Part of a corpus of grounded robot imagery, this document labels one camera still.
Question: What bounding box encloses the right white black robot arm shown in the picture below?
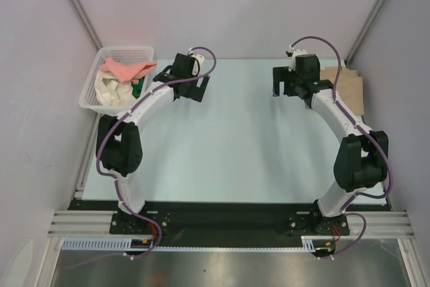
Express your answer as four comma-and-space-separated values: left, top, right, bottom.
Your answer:
273, 50, 388, 235

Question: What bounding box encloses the white slotted cable duct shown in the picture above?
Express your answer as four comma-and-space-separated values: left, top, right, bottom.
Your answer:
62, 237, 132, 251

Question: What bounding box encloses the aluminium frame rail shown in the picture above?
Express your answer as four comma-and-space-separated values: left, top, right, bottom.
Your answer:
48, 210, 415, 239

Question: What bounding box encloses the folded beige t shirt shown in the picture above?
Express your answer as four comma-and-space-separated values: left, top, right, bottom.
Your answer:
337, 67, 364, 116

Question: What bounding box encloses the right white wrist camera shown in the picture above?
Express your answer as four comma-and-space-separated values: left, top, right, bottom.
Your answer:
286, 45, 302, 71

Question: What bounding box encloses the cream t shirt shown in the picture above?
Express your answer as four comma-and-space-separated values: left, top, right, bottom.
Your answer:
94, 70, 136, 106

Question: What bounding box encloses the aluminium corner post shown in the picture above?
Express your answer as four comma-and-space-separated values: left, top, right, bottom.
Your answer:
67, 0, 103, 50
345, 0, 388, 67

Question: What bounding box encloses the white perforated plastic basket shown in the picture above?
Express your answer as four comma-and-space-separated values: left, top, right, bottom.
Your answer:
79, 46, 155, 116

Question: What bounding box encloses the green t shirt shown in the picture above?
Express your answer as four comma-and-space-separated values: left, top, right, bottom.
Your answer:
131, 77, 145, 99

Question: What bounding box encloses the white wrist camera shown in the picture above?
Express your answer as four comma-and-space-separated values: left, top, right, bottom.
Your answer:
286, 45, 302, 71
187, 48, 206, 76

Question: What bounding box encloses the right aluminium corner post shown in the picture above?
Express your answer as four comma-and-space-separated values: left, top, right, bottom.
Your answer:
345, 0, 388, 67

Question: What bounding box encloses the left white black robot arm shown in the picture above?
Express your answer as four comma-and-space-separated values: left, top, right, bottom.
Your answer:
95, 47, 210, 237

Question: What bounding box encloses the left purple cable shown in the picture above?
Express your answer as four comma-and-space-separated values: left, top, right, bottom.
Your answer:
95, 46, 218, 261

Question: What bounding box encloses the left aluminium corner post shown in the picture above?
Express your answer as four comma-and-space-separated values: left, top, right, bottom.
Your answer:
67, 0, 103, 50

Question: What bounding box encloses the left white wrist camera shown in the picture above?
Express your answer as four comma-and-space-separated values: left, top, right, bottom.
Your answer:
187, 48, 206, 76

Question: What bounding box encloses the pink t shirt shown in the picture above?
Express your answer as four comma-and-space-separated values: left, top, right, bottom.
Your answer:
99, 58, 157, 84

